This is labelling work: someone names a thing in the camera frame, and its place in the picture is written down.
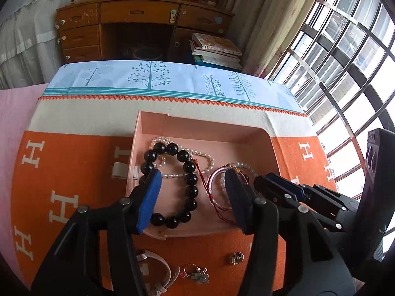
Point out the metal flower keyring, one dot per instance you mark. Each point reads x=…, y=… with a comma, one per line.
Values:
x=200, y=279

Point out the pink glass bangle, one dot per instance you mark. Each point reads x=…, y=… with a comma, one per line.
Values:
x=212, y=180

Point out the white lace cover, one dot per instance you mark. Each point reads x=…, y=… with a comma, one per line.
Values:
x=27, y=30

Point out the round gold brooch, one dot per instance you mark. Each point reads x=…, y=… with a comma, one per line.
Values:
x=237, y=257

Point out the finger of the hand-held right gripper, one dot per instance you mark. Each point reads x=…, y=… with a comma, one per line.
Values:
x=268, y=188
x=287, y=185

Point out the pink plastic box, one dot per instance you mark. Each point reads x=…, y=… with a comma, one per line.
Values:
x=216, y=135

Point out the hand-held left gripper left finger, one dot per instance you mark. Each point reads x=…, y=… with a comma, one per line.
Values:
x=151, y=200

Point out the wooden desk with drawers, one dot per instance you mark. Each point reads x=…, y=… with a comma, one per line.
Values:
x=139, y=10

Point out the orange patterned blanket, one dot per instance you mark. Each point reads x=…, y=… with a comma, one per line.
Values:
x=77, y=160

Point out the pink bed sheet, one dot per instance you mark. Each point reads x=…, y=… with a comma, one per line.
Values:
x=12, y=129

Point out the stack of books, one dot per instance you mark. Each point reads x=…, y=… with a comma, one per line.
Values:
x=216, y=46

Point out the beige curtain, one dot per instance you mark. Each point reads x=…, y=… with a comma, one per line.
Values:
x=271, y=21

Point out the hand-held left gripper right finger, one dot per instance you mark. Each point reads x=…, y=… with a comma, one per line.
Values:
x=236, y=200

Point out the white drawer child lock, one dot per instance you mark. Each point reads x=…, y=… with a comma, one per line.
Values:
x=172, y=15

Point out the blue tree-print cloth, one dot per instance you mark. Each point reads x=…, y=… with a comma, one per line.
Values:
x=185, y=77

